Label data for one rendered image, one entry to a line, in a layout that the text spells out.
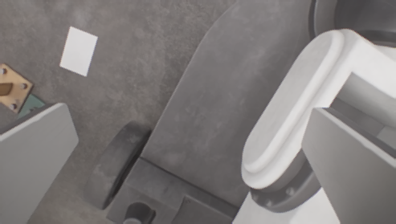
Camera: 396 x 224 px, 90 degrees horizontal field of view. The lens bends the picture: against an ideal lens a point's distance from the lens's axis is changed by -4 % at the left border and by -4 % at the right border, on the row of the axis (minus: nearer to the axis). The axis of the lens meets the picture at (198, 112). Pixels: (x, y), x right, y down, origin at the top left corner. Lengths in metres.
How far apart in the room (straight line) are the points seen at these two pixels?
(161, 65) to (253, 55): 0.25
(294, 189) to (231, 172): 0.19
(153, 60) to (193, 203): 0.34
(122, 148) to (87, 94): 0.25
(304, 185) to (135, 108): 0.45
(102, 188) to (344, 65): 0.40
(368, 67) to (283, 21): 0.19
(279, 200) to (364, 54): 0.16
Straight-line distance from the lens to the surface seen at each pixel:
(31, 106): 0.70
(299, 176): 0.23
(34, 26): 0.70
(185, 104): 0.36
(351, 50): 0.23
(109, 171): 0.41
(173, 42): 0.54
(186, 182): 0.40
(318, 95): 0.23
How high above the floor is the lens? 0.53
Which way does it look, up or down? 79 degrees down
